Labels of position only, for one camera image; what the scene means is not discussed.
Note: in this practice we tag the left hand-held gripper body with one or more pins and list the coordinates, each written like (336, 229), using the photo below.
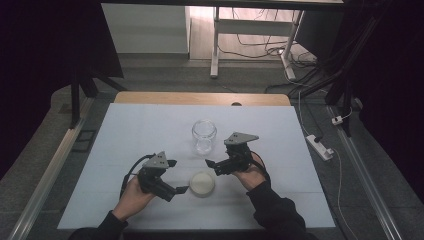
(154, 176)

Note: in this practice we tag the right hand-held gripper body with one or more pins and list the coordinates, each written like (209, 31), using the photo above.
(239, 153)

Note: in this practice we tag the white jar lid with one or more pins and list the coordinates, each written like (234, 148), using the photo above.
(202, 182)

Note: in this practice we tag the clear glass jar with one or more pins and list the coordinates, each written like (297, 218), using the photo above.
(204, 136)

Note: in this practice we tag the person's right hand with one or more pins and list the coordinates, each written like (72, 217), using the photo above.
(250, 178)

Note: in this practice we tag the person's left hand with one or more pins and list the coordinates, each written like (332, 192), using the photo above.
(131, 201)

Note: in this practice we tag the white table sheet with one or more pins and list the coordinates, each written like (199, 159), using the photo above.
(133, 133)

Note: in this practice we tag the wooden table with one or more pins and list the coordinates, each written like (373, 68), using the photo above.
(186, 98)

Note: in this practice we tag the white power strip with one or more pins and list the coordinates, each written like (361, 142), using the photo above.
(318, 146)

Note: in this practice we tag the small white adapter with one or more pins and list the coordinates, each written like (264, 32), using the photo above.
(337, 120)

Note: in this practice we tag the black metal stand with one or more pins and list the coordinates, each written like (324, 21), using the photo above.
(346, 80)
(76, 96)

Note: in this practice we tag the white cabinet panel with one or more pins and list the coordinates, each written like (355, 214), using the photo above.
(143, 28)

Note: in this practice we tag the black rectangular floor frame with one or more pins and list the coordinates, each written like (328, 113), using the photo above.
(84, 140)

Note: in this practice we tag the aluminium floor rail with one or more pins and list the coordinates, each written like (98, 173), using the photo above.
(366, 180)
(46, 173)

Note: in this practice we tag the white desk frame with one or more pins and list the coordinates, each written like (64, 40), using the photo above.
(253, 27)

